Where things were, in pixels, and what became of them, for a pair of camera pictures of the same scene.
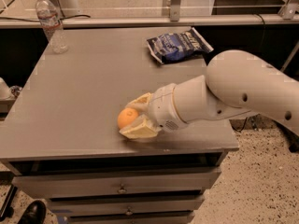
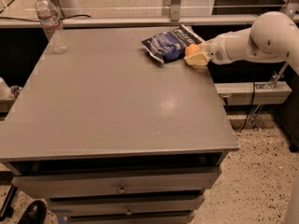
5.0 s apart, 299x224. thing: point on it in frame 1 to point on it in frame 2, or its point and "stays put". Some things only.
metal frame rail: x=159 y=21 stays put
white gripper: x=163 y=106 to x=217 y=50
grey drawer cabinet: x=61 y=137 stays put
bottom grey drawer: x=131 y=217 stays put
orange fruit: x=126 y=117 to x=192 y=49
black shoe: x=34 y=213 stays put
